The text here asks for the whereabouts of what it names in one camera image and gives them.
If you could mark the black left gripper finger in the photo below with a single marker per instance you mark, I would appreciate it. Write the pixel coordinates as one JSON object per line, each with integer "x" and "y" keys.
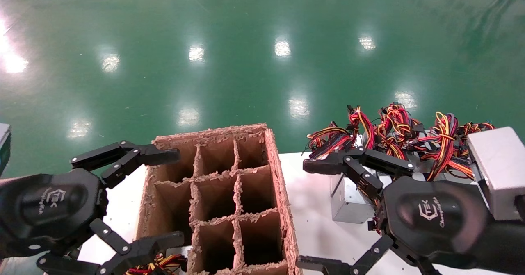
{"x": 160, "y": 155}

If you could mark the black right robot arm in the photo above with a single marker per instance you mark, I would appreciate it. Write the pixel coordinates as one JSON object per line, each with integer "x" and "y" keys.
{"x": 508, "y": 248}

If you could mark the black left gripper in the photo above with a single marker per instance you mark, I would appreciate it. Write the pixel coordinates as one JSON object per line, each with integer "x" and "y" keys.
{"x": 49, "y": 209}

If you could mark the grey box with dark side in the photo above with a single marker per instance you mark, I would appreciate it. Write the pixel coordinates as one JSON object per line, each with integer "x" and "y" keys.
{"x": 4, "y": 148}

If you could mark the grey power supply, large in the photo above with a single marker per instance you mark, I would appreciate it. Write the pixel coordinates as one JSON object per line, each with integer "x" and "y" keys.
{"x": 498, "y": 170}

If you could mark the cardboard box with dividers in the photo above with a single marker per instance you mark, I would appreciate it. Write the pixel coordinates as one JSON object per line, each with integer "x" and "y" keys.
{"x": 213, "y": 197}

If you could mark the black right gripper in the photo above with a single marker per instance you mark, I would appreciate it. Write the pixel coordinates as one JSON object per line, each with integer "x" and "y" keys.
{"x": 434, "y": 215}

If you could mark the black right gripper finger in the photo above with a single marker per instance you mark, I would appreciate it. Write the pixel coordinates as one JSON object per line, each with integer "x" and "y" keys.
{"x": 324, "y": 263}
{"x": 324, "y": 164}

